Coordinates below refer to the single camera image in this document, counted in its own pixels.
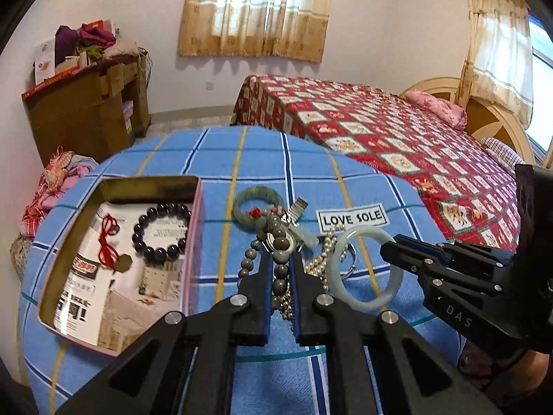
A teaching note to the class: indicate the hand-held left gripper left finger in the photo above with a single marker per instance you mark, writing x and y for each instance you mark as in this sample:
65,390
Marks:
268,311

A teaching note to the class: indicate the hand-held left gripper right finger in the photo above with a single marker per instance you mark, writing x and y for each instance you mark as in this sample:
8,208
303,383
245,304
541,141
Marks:
295,315

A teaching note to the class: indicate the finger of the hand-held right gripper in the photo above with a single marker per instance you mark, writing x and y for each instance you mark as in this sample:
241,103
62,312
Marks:
406,253
475,255

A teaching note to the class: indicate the pale jade bangle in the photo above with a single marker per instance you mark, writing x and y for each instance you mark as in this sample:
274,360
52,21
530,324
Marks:
333,268

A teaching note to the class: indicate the pink tin box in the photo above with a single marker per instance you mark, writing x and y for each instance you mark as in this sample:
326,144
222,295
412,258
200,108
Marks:
195,242

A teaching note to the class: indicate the silver wristwatch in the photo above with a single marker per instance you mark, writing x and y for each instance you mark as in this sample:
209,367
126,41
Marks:
298,212

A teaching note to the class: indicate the green jade bangle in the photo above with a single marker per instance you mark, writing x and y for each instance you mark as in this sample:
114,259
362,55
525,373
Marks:
236,207

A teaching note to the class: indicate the person's right hand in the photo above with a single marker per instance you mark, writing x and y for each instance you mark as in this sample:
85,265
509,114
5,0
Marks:
505,371

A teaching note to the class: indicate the thin silver bangle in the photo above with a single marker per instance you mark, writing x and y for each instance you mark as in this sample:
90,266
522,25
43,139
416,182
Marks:
349,263

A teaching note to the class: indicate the light green jade pendant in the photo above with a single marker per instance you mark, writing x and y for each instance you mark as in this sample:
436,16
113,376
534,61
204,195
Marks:
309,237

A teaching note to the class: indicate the striped pillow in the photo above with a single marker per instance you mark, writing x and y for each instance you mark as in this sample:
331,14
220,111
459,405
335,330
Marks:
501,151

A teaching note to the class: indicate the red patchwork quilt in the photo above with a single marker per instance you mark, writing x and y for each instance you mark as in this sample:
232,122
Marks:
389,138

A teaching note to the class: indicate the printed paper liner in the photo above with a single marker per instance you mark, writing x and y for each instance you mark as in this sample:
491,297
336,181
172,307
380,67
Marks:
129,311

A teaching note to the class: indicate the cream wooden headboard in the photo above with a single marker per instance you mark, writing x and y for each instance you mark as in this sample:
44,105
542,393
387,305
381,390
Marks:
492,116

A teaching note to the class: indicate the pink floral pillow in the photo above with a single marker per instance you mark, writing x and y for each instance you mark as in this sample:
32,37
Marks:
436,106

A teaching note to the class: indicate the blue plaid cloth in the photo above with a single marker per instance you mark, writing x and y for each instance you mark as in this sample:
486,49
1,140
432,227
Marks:
268,160

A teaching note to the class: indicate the window pane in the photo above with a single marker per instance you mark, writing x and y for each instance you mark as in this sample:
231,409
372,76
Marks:
542,86

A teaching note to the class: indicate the beige patterned curtain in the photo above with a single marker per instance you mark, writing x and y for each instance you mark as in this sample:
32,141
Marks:
259,13
497,52

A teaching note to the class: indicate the boxes in desk shelf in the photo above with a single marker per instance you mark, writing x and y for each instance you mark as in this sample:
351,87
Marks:
128,116

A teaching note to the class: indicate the pile of colourful clothes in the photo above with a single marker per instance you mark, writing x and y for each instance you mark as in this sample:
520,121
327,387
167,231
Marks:
56,177

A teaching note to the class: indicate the floral cloth bag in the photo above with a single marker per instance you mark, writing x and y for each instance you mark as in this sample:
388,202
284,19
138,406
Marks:
21,259

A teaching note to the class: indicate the brown wooden desk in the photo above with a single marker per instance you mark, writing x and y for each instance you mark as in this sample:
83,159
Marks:
73,116

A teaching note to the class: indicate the beige quilted cloth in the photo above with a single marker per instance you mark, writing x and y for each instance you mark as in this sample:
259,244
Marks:
123,47

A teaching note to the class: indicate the red flat box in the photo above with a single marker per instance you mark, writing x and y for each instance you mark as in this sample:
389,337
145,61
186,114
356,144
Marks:
52,82

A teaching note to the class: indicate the magenta clothes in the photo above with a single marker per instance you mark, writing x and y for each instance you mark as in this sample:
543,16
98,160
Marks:
97,34

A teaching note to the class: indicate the red white carton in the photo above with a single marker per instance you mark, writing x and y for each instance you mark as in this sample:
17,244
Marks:
101,24

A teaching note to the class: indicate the purple knit cloth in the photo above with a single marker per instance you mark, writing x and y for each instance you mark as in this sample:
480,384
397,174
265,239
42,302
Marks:
67,41

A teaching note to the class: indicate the white printed box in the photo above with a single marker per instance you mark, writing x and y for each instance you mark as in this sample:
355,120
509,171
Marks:
45,58

